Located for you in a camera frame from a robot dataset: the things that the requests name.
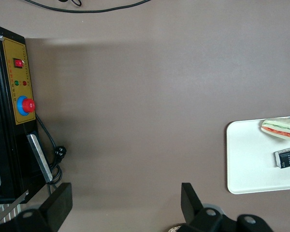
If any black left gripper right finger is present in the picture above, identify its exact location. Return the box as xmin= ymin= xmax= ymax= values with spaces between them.
xmin=181 ymin=183 xmax=274 ymax=232

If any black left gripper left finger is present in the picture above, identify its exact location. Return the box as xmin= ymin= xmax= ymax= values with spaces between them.
xmin=0 ymin=183 xmax=73 ymax=232

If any cream plastic tray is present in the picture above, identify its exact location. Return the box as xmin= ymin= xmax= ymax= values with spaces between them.
xmin=226 ymin=115 xmax=290 ymax=195

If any black gum box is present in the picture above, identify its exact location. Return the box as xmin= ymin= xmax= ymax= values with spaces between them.
xmin=274 ymin=146 xmax=290 ymax=169

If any wicker basket with foil containers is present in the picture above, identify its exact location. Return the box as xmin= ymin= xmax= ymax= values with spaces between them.
xmin=168 ymin=223 xmax=184 ymax=232

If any black sealing machine yellow panel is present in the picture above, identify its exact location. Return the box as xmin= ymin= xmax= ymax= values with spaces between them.
xmin=0 ymin=24 xmax=41 ymax=205

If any red emergency stop button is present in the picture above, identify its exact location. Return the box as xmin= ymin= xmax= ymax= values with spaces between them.
xmin=16 ymin=95 xmax=36 ymax=116

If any wrapped triangle sandwich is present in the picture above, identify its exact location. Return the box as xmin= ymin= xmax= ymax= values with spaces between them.
xmin=260 ymin=115 xmax=290 ymax=145

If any black power cable with plug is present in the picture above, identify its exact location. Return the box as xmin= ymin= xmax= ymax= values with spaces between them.
xmin=35 ymin=113 xmax=67 ymax=194

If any long black cable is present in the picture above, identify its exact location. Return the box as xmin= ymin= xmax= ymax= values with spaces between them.
xmin=24 ymin=0 xmax=152 ymax=14

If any looped black cable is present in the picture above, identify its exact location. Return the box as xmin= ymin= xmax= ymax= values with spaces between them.
xmin=58 ymin=0 xmax=83 ymax=7

